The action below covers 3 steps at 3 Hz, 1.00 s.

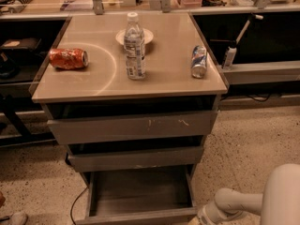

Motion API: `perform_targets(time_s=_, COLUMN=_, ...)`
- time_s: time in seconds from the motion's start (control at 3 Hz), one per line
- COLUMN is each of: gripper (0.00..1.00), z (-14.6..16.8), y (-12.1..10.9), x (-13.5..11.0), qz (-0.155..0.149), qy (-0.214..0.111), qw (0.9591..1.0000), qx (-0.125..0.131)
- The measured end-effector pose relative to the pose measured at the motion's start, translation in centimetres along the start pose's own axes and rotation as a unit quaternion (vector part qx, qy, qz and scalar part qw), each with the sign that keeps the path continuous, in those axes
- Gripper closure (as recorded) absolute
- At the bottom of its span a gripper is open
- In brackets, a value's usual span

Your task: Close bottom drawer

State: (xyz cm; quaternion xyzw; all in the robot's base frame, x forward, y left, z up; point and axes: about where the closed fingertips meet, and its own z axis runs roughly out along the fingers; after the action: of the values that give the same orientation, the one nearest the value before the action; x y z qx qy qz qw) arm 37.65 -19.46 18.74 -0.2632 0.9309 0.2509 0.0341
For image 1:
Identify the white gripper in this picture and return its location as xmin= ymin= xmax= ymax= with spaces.
xmin=187 ymin=205 xmax=217 ymax=225

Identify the grey bottom drawer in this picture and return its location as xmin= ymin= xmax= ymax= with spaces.
xmin=76 ymin=166 xmax=197 ymax=225

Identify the grey drawer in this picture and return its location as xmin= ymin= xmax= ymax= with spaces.
xmin=48 ymin=96 xmax=217 ymax=144
xmin=76 ymin=166 xmax=197 ymax=225
xmin=68 ymin=136 xmax=203 ymax=173

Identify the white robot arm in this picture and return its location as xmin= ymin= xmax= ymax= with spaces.
xmin=188 ymin=164 xmax=300 ymax=225

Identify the grey middle drawer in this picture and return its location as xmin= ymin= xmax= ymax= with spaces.
xmin=68 ymin=136 xmax=203 ymax=173

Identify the grey top drawer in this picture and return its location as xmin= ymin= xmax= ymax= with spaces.
xmin=48 ymin=96 xmax=217 ymax=144

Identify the grey drawer cabinet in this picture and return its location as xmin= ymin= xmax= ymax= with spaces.
xmin=33 ymin=13 xmax=227 ymax=178

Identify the person's hand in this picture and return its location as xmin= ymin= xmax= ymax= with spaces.
xmin=0 ymin=191 xmax=6 ymax=208

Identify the blue silver soda can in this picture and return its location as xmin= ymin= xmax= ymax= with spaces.
xmin=191 ymin=45 xmax=207 ymax=79

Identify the white shoe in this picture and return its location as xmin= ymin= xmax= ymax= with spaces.
xmin=0 ymin=212 xmax=28 ymax=225

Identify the clear plastic water bottle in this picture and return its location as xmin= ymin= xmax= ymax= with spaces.
xmin=124 ymin=12 xmax=145 ymax=80

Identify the small white plate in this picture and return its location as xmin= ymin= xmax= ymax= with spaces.
xmin=115 ymin=28 xmax=154 ymax=45

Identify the crushed orange soda can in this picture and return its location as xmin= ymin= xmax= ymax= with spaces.
xmin=49 ymin=48 xmax=88 ymax=70

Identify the dark flat case on shelf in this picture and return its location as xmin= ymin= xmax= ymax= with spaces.
xmin=0 ymin=37 xmax=41 ymax=51

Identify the black floor cable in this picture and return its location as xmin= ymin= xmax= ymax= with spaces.
xmin=69 ymin=186 xmax=90 ymax=225

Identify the white tube with black handle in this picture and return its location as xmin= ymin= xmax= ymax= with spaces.
xmin=221 ymin=14 xmax=263 ymax=69

